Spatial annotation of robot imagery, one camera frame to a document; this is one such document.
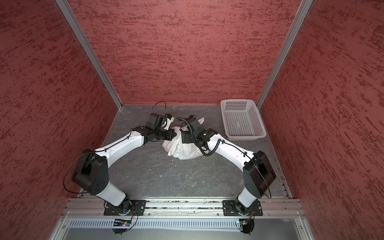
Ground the white plastic bag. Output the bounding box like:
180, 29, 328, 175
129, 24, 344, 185
162, 117, 211, 160

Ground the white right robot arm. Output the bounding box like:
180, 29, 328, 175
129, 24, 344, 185
177, 115, 276, 215

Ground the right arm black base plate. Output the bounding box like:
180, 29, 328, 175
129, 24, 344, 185
222, 199, 264, 217

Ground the aluminium left corner post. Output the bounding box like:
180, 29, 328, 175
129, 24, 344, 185
56, 0, 124, 111

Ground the white perforated plastic basket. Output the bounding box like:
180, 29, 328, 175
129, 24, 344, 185
220, 99, 267, 141

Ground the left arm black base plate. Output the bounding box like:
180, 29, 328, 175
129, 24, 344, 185
104, 200, 147, 217

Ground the black corrugated cable conduit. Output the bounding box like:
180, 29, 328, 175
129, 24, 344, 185
176, 116, 223, 157

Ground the aluminium corner post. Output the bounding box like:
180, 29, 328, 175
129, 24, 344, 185
56, 0, 124, 111
257, 0, 313, 110

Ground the white slotted cable duct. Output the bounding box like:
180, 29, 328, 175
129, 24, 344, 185
67, 218, 244, 230

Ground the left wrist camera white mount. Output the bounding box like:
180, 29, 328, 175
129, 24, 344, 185
162, 114, 175, 130

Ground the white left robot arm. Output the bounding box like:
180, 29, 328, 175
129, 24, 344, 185
72, 126, 177, 215

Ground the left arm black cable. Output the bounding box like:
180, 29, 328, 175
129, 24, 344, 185
149, 100, 168, 116

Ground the aluminium front mounting rail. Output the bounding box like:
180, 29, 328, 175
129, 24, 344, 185
61, 197, 306, 219

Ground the aluminium right corner post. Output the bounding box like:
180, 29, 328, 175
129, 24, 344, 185
257, 0, 313, 110

